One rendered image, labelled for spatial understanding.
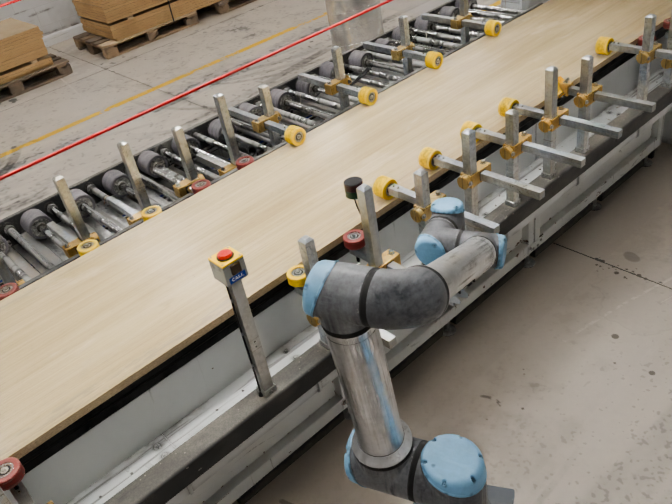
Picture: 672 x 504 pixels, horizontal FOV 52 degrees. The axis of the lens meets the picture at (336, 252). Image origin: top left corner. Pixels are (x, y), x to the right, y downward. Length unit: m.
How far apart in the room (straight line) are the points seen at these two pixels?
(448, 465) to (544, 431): 1.22
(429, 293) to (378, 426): 0.42
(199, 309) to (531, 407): 1.44
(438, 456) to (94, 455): 1.03
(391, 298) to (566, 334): 2.06
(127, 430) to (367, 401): 0.92
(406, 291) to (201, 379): 1.13
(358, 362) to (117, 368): 0.92
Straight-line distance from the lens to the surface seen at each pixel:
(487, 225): 2.23
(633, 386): 3.07
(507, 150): 2.64
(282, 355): 2.37
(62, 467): 2.17
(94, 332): 2.29
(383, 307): 1.25
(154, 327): 2.21
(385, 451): 1.68
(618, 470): 2.80
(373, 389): 1.49
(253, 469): 2.67
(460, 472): 1.68
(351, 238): 2.34
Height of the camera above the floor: 2.23
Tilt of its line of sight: 35 degrees down
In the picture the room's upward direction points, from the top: 11 degrees counter-clockwise
